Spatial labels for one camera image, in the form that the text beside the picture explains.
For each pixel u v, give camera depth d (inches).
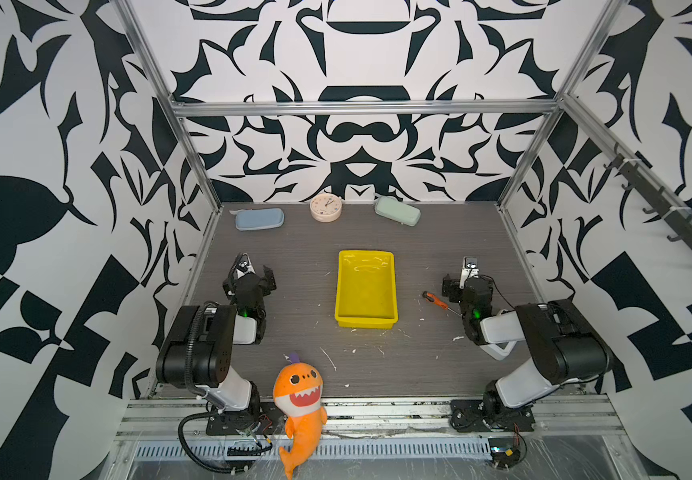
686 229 21.6
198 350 16.8
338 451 25.5
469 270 31.9
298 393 27.6
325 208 45.3
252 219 44.9
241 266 30.8
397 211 45.9
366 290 38.2
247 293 27.9
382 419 29.5
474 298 29.1
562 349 18.2
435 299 36.8
